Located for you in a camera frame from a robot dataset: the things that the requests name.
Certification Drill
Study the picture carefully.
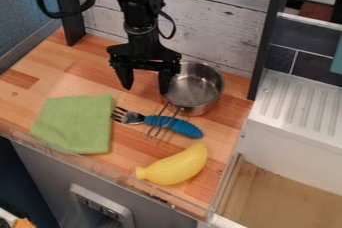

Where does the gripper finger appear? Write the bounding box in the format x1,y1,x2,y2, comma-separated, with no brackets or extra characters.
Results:
156,68,177,96
113,63,137,91

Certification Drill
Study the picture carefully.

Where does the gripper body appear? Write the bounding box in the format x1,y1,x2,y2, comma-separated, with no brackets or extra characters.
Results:
105,30,184,73

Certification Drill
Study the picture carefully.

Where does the silver pot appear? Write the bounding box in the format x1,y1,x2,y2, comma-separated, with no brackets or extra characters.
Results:
145,60,226,140

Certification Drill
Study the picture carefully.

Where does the green cloth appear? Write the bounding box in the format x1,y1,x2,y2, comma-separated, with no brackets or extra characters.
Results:
29,93,118,156

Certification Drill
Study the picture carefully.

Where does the yellow toy banana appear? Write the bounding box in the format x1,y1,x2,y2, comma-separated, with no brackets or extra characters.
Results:
134,141,210,186

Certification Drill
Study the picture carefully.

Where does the toy sink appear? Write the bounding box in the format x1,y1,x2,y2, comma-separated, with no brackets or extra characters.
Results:
247,69,342,156

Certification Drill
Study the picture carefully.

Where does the blue handled fork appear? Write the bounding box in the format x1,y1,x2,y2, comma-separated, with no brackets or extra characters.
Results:
109,105,206,140

